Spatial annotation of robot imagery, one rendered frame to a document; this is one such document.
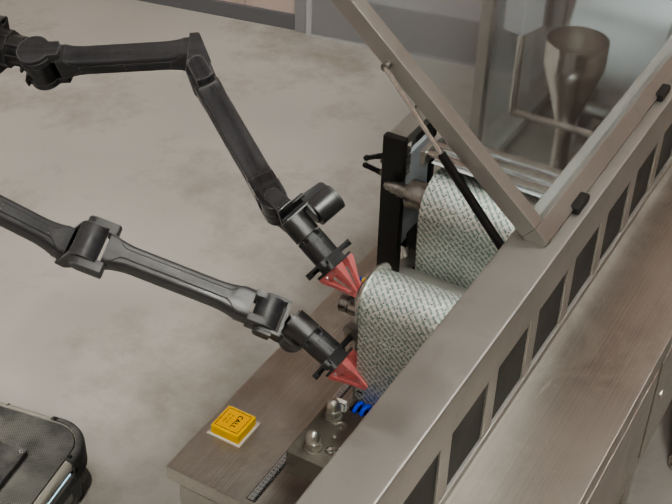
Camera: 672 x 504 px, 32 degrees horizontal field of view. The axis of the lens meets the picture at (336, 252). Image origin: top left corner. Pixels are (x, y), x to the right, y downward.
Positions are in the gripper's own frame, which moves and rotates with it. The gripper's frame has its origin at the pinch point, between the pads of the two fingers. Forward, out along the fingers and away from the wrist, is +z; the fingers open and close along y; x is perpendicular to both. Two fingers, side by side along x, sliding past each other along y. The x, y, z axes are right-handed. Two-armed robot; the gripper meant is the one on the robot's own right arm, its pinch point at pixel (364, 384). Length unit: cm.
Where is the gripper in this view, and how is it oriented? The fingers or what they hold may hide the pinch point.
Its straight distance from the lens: 238.9
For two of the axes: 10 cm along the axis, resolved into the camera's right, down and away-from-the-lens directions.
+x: 4.4, -5.4, -7.2
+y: -5.0, 5.2, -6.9
